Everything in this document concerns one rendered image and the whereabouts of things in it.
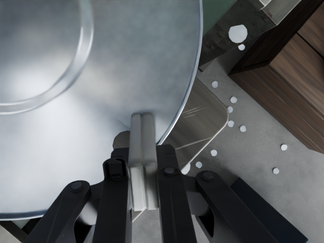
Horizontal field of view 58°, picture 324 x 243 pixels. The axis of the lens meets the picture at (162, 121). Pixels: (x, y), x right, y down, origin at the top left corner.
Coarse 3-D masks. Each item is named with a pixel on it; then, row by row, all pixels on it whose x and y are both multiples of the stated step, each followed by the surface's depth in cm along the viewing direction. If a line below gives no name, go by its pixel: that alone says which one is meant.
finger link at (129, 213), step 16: (112, 160) 14; (112, 176) 14; (128, 176) 14; (112, 192) 13; (128, 192) 14; (112, 208) 12; (128, 208) 13; (96, 224) 11; (112, 224) 11; (128, 224) 12; (96, 240) 11; (112, 240) 11; (128, 240) 12
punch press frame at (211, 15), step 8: (208, 0) 35; (216, 0) 35; (224, 0) 35; (232, 0) 35; (208, 8) 35; (216, 8) 35; (224, 8) 35; (208, 16) 35; (216, 16) 35; (208, 24) 35; (16, 224) 36; (24, 224) 36
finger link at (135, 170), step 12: (132, 120) 20; (132, 132) 18; (132, 144) 17; (132, 156) 15; (132, 168) 15; (132, 180) 15; (132, 192) 15; (144, 192) 16; (132, 204) 16; (144, 204) 16
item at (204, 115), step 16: (192, 96) 22; (208, 96) 22; (192, 112) 22; (208, 112) 22; (224, 112) 23; (176, 128) 22; (192, 128) 23; (208, 128) 23; (128, 144) 22; (176, 144) 23; (192, 144) 23
